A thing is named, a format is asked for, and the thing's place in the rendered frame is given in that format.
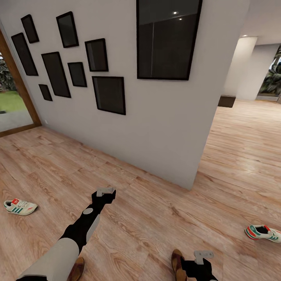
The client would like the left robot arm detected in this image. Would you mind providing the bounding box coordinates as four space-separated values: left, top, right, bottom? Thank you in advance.
15 187 116 281

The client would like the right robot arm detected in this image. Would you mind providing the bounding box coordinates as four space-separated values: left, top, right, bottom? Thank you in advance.
180 251 218 281

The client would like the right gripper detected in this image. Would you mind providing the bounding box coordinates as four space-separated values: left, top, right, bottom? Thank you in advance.
180 257 212 281

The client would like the gym shoe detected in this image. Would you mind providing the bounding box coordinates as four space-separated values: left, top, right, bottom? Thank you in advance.
244 225 281 243
4 199 38 216

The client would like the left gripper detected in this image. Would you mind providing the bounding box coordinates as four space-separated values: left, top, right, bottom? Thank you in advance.
92 190 116 207

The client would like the sandal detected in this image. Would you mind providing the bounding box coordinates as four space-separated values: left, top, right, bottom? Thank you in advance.
171 249 187 281
67 257 84 281

